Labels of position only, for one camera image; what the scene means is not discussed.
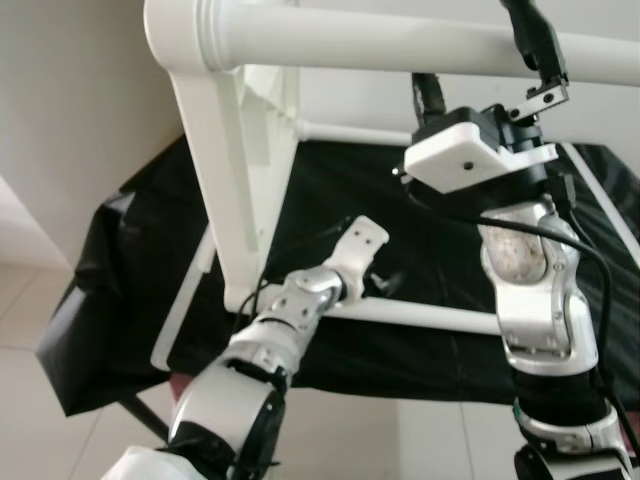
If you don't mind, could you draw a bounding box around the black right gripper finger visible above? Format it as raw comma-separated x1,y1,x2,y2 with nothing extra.
499,0,574,127
411,71,448,128

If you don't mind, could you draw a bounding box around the white plastic table leg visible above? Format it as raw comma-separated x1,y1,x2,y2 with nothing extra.
299,119,418,150
195,0,640,90
318,296,503,337

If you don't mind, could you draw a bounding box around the white plastic table top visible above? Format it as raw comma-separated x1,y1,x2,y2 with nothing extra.
144,0,307,313

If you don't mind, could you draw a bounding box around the black tablecloth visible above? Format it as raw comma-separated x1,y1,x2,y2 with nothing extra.
37,135,640,418

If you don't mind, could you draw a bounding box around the white fabric strip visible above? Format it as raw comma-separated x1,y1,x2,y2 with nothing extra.
563,142,640,263
149,224,218,373

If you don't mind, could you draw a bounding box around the pink cloth piece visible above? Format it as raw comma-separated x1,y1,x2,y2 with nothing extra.
165,374,203,393
620,418,640,453

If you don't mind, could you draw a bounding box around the black metal stand leg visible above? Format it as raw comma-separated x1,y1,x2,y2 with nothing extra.
118,394,173,443

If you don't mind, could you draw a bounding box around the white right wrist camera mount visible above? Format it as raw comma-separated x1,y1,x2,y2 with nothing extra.
402,119,560,197

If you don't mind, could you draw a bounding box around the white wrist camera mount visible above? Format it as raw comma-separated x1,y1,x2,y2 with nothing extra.
321,214,392,303
402,119,560,197

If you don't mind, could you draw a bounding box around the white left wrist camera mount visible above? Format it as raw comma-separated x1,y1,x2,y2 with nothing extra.
321,214,392,303

